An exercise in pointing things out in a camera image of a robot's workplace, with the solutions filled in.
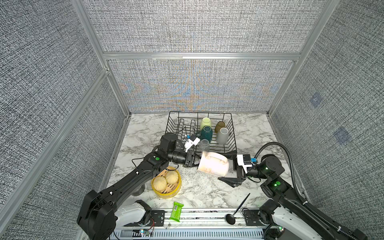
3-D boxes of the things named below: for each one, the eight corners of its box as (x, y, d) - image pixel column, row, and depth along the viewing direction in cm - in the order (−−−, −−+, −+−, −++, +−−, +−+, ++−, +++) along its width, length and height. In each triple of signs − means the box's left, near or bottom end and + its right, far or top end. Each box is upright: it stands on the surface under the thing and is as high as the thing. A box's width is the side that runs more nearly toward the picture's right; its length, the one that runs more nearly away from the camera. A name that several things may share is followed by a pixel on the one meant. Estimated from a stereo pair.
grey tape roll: (133, 196, 82) (131, 194, 79) (145, 186, 86) (143, 183, 83) (135, 199, 81) (133, 197, 78) (147, 188, 85) (145, 186, 82)
